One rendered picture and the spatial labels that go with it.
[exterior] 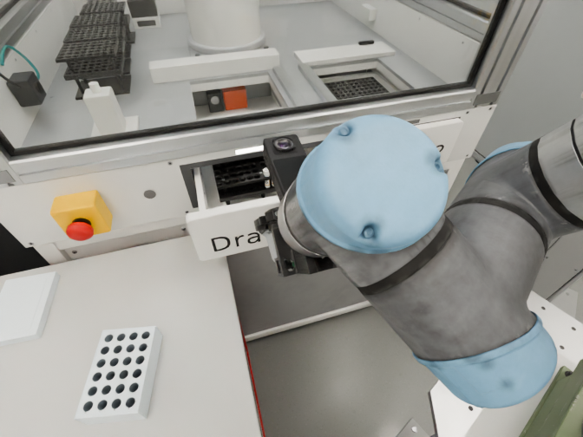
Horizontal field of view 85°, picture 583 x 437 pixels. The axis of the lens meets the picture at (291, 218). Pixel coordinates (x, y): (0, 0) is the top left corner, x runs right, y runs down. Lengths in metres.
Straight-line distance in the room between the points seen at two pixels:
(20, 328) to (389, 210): 0.66
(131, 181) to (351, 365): 1.05
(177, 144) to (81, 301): 0.34
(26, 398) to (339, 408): 0.96
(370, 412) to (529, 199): 1.15
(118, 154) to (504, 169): 0.54
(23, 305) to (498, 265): 0.71
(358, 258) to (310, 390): 1.16
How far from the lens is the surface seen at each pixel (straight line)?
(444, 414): 0.59
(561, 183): 0.28
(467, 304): 0.21
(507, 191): 0.29
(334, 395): 1.34
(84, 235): 0.65
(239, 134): 0.60
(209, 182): 0.72
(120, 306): 0.68
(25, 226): 0.76
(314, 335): 1.40
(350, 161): 0.16
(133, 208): 0.70
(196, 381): 0.57
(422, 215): 0.17
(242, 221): 0.54
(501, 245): 0.24
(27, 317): 0.73
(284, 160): 0.37
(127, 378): 0.57
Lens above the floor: 1.30
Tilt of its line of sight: 47 degrees down
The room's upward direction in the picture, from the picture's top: straight up
